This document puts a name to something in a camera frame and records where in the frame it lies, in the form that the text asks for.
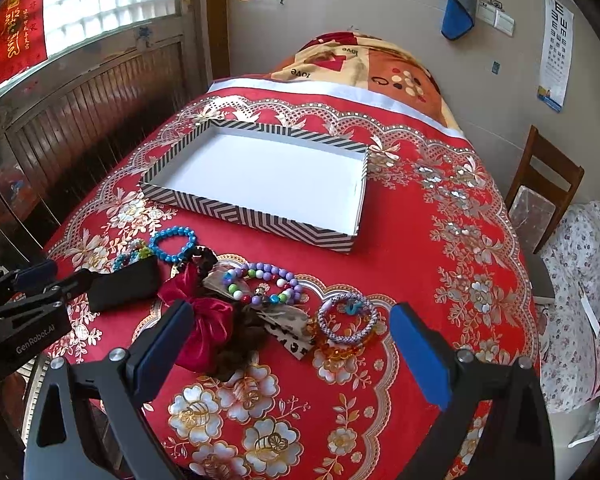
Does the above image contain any blue bead bracelet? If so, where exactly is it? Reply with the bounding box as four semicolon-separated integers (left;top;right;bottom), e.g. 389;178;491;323
147;224;198;265

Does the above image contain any striped white tray box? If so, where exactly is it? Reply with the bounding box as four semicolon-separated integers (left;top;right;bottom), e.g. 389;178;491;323
140;119;368;252

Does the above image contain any red window decoration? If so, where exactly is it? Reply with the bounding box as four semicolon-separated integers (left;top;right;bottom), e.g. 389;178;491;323
0;0;47;85

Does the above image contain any multicolour seed bead bracelet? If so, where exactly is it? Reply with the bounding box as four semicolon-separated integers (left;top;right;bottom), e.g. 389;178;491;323
111;238;155;273

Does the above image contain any black scrunchie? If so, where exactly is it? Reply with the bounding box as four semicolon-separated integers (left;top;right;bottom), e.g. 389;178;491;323
172;245;218;278

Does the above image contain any leopard print bow scrunchie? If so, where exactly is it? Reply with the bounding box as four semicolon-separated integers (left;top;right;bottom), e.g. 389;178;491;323
202;263;314;360

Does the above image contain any white wall switch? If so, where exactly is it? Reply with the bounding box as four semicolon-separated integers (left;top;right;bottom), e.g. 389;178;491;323
476;0;515;37

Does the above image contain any amber rainbow bead bracelet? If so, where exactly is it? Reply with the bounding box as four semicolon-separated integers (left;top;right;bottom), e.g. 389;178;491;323
310;294;387;361

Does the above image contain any red satin bow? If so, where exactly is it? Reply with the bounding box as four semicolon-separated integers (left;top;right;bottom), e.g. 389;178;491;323
158;263;234;375

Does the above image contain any multicolour large bead bracelet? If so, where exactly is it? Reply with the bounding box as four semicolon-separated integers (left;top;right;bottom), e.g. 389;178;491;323
221;261;306;308

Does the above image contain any floral fabric cover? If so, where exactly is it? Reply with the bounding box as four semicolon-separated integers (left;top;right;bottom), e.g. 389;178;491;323
539;200;600;413

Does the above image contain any wooden chair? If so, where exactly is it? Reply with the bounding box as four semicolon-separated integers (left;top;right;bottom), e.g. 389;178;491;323
505;125;585;254

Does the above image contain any eye chart poster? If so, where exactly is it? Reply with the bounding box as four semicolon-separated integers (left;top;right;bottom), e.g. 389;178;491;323
536;0;573;113

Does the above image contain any orange patterned blanket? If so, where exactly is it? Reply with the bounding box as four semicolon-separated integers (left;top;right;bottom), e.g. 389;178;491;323
265;32;460;130

